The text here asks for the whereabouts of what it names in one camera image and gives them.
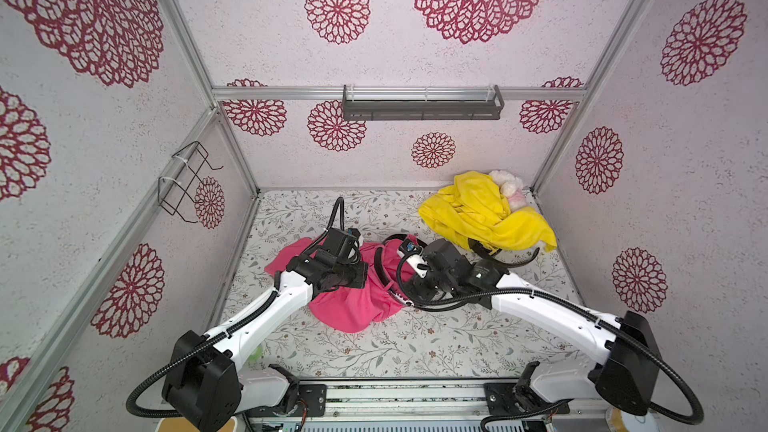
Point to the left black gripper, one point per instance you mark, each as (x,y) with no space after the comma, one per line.
(360,280)

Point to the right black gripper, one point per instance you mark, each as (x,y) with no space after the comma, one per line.
(424,287)

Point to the pink trousers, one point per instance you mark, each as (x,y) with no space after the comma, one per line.
(352,310)

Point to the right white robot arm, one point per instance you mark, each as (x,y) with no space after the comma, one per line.
(611,369)

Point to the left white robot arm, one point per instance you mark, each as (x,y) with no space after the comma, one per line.
(208,383)

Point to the yellow garment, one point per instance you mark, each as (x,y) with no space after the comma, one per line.
(473,207)

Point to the white pink plush toy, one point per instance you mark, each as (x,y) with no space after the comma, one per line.
(511,187)

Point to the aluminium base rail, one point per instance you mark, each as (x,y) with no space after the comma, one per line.
(336,404)

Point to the black wall shelf rail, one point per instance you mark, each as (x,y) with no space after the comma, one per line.
(422,106)

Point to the black wire wall rack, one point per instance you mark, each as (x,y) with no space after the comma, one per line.
(193,194)

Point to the wooden board white frame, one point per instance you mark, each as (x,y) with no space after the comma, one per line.
(182,425)

